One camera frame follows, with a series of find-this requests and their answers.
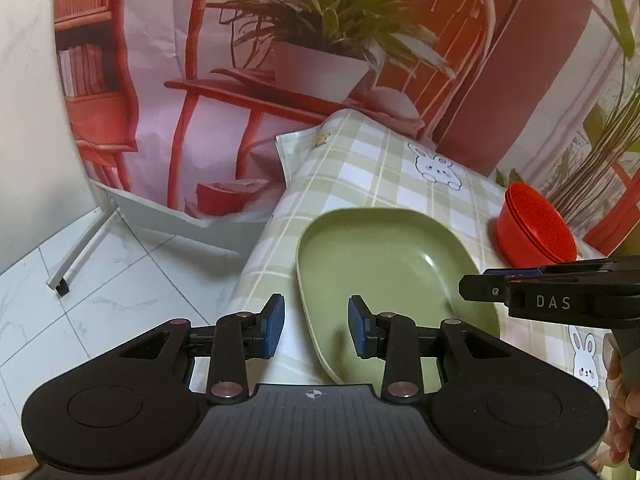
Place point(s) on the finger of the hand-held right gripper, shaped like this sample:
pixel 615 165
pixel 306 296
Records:
pixel 515 271
pixel 482 287

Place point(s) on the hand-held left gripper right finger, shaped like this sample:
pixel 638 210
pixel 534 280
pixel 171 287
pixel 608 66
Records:
pixel 359 327

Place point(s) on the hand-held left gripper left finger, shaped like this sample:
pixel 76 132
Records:
pixel 272 327

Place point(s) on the printed room scene backdrop cloth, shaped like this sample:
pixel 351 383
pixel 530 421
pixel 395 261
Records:
pixel 150 110

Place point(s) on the olive green square plate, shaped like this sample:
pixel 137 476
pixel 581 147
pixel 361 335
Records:
pixel 390 255

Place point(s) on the red plastic bowl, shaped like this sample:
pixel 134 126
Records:
pixel 525 245
pixel 531 195

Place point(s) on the person's right hand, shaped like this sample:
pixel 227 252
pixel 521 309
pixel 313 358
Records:
pixel 620 410

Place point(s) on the green checkered bunny tablecloth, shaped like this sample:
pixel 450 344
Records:
pixel 380 170

